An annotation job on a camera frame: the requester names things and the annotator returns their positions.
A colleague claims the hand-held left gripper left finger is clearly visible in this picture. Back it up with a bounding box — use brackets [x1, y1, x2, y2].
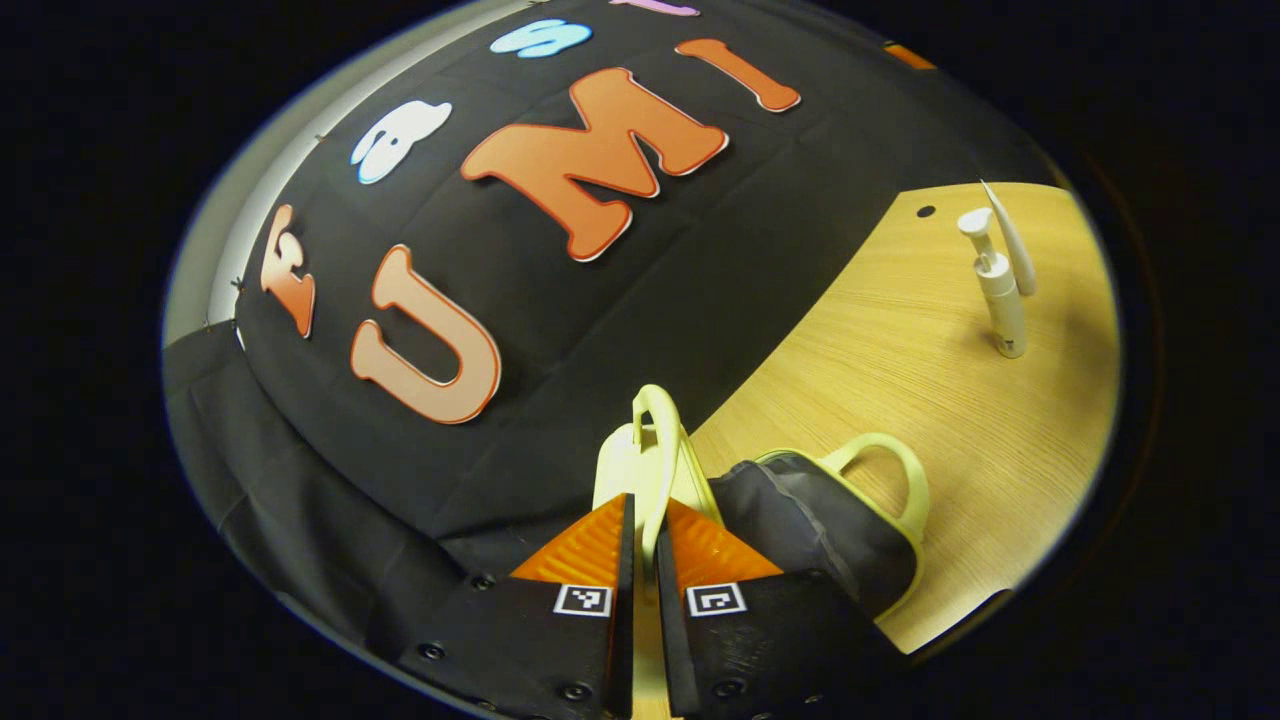
[398, 492, 637, 719]

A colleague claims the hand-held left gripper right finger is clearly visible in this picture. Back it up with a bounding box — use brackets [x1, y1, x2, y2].
[654, 498, 906, 719]

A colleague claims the pale yellow suitcase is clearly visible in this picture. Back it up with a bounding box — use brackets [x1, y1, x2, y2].
[593, 384, 931, 720]

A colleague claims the white pump bottle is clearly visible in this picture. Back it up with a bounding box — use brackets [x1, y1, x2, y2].
[957, 207, 1029, 359]

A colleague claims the white squeeze tube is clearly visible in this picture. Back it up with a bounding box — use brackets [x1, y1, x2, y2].
[980, 180, 1037, 298]

